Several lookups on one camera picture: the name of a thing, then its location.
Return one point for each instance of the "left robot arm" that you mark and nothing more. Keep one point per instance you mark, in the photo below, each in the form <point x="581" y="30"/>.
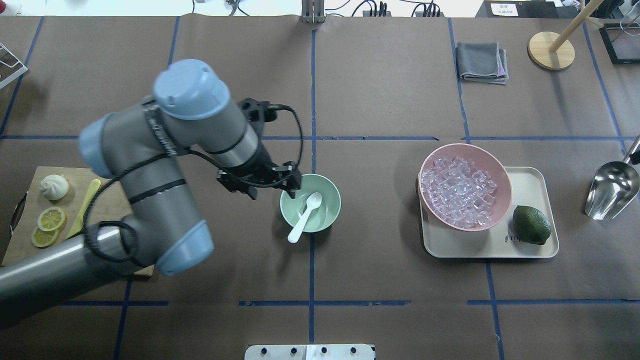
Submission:
<point x="190" y="112"/>

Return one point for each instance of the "green lime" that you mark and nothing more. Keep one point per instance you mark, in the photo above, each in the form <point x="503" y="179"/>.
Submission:
<point x="531" y="225"/>

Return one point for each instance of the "beige tray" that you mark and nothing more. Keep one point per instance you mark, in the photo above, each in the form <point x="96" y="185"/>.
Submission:
<point x="500" y="241"/>

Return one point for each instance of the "white steamed bun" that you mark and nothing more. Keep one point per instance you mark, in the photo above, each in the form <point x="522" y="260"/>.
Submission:
<point x="53" y="187"/>

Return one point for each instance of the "wooden mug tree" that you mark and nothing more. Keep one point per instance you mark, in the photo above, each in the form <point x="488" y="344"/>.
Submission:
<point x="553" y="51"/>

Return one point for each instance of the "lemon slice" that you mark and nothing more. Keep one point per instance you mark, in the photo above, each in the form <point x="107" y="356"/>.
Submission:
<point x="43" y="239"/>
<point x="51" y="219"/>

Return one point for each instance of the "folded grey cloth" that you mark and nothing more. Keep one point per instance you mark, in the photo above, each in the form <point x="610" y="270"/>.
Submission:
<point x="481" y="62"/>

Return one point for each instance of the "yellow plastic knife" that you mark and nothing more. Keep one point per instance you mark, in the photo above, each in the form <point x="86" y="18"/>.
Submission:
<point x="77" y="225"/>

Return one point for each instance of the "lower lemon slice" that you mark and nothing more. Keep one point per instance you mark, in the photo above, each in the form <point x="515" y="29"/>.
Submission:
<point x="43" y="239"/>

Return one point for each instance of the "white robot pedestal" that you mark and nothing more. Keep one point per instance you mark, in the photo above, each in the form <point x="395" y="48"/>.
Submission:
<point x="335" y="351"/>

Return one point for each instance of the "metal ice scoop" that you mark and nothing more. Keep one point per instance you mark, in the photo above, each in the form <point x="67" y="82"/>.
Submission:
<point x="614" y="186"/>

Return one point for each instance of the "upper lemon slice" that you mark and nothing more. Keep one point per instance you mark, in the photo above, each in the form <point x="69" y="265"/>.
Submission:
<point x="51" y="219"/>

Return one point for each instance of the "pink bowl of ice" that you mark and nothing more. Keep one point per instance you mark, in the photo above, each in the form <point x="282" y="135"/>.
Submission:
<point x="464" y="187"/>

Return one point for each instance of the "metal cutting board handle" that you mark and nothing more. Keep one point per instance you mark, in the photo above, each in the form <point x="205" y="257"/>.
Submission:
<point x="17" y="214"/>

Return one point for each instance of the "white plastic spoon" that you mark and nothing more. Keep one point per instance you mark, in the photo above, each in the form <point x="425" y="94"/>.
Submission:
<point x="311" y="203"/>

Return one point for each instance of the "wooden cutting board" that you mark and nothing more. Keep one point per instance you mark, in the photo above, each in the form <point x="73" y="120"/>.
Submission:
<point x="112" y="204"/>

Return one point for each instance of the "aluminium frame post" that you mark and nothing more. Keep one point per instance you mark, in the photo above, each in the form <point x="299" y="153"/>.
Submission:
<point x="313" y="11"/>

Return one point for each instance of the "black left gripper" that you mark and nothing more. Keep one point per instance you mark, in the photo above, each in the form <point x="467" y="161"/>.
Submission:
<point x="259" y="169"/>

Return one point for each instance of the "mirror tray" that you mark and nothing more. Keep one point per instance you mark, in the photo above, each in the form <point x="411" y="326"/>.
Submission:
<point x="622" y="44"/>

